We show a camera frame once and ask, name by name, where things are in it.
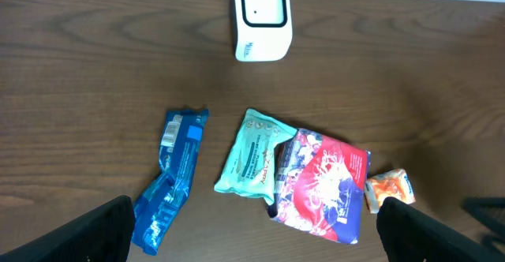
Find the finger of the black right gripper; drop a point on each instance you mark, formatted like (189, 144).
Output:
(489, 211)

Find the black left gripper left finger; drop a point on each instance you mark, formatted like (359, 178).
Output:
(102, 234)

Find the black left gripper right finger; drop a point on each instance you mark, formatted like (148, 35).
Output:
(410, 235)

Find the orange tissue pack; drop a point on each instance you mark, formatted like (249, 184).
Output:
(394, 183)

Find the blue snack packet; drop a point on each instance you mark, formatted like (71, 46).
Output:
(157, 207)

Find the purple pink liners pack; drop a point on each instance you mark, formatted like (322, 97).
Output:
(319, 186)

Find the mint green wipes packet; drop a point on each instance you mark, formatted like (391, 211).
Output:
(249, 170)

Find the white barcode scanner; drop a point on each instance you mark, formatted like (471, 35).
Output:
(264, 30)

